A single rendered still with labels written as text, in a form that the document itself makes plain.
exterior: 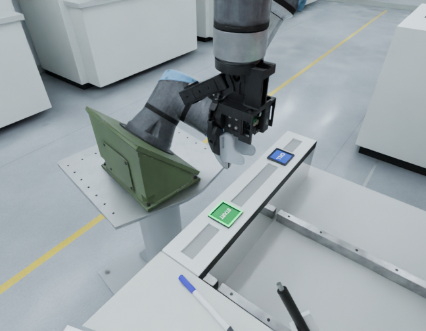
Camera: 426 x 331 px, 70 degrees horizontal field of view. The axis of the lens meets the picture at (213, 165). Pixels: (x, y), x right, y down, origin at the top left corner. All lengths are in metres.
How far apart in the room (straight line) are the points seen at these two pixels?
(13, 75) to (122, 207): 2.35
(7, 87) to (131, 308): 2.74
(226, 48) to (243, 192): 0.39
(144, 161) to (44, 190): 1.69
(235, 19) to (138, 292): 0.45
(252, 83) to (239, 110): 0.04
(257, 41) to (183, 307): 0.42
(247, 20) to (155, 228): 0.87
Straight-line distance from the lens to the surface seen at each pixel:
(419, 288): 0.83
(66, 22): 3.54
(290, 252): 0.80
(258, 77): 0.44
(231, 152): 0.52
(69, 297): 1.79
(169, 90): 0.91
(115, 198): 0.95
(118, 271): 1.77
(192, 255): 0.61
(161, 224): 1.12
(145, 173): 0.80
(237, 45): 0.42
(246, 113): 0.44
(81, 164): 1.12
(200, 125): 0.91
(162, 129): 0.91
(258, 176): 0.77
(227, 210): 0.67
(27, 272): 1.98
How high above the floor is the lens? 1.46
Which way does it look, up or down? 39 degrees down
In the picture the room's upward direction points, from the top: straight up
